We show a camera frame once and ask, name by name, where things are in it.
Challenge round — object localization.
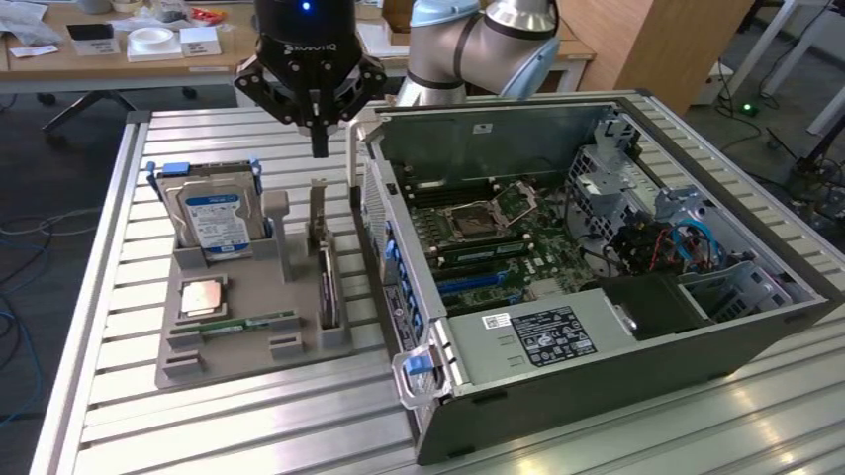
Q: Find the white box red button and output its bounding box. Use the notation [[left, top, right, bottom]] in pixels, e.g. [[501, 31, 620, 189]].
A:
[[691, 61, 735, 108]]

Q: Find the silver metal drive cage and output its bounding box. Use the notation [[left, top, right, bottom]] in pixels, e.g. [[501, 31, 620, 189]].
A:
[[564, 116, 711, 234]]

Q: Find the silver socket cover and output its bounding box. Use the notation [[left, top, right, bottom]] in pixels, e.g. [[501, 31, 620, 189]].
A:
[[488, 178, 541, 220]]

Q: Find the white paper stack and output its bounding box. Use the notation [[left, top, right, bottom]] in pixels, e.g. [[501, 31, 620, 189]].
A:
[[359, 22, 412, 58]]

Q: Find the wooden cabinet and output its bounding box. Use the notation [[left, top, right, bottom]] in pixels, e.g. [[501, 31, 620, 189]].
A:
[[552, 0, 758, 116]]

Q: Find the white square box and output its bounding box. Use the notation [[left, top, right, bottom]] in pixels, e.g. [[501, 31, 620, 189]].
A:
[[178, 25, 221, 57]]

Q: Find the clear plastic bag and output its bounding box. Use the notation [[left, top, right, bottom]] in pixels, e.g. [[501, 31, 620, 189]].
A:
[[0, 2, 64, 46]]

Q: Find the copper-coloured CPU chip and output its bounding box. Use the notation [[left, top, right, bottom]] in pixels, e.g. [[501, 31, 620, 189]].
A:
[[180, 278, 224, 317]]

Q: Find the blue case latch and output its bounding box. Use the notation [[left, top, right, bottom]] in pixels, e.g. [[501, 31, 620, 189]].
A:
[[400, 355, 431, 392]]

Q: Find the thin red wire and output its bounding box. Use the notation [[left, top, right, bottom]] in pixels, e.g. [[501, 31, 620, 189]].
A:
[[646, 222, 692, 273]]

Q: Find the black wheeled chair base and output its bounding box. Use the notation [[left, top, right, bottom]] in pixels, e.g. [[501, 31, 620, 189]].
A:
[[36, 86, 198, 147]]

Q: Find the silver chipset heat sink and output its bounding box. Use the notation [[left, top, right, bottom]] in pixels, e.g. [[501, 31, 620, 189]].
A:
[[527, 278, 570, 299]]

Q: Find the silver disk bay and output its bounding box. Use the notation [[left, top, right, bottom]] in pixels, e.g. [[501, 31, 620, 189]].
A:
[[675, 260, 794, 324]]

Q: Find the green graphics card black shroud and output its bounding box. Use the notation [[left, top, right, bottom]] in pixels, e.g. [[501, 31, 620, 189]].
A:
[[305, 176, 345, 331]]

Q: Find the grey parts rack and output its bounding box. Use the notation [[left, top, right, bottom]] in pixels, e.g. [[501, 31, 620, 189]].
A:
[[153, 190, 355, 392]]

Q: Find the open grey PC case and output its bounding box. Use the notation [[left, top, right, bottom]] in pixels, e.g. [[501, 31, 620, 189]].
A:
[[345, 92, 830, 467]]

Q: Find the black equipment stand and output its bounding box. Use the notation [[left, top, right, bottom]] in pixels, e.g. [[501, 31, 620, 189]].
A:
[[764, 93, 845, 224]]

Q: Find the grey floor cable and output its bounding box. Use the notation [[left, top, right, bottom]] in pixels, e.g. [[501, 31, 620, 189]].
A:
[[0, 206, 101, 238]]

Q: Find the blue expansion slot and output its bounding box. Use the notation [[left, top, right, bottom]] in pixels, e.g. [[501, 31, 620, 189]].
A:
[[433, 270, 504, 297]]

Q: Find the CPU socket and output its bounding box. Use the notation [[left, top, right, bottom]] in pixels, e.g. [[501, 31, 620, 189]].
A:
[[441, 201, 515, 244]]

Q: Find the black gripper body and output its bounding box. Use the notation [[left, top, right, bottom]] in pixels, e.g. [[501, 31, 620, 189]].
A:
[[253, 0, 364, 96]]

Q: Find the blue SATA wire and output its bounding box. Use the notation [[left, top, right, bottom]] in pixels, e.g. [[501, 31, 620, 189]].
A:
[[670, 216, 727, 274]]

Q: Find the hard disk in blue carrier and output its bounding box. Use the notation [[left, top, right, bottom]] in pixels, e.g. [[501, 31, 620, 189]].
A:
[[142, 156, 266, 264]]

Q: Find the white table frame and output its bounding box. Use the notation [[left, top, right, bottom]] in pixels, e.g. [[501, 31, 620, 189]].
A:
[[722, 0, 845, 136]]

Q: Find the grey power supply unit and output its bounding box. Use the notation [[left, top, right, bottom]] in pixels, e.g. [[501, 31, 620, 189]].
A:
[[444, 288, 640, 388]]

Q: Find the black and white box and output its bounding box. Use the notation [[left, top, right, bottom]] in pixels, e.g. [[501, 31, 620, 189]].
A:
[[64, 23, 122, 56]]

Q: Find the blue floor cable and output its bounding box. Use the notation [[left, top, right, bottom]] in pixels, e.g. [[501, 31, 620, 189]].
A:
[[0, 237, 52, 427]]

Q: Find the green motherboard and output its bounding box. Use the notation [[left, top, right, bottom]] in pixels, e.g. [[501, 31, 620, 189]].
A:
[[392, 162, 599, 318]]

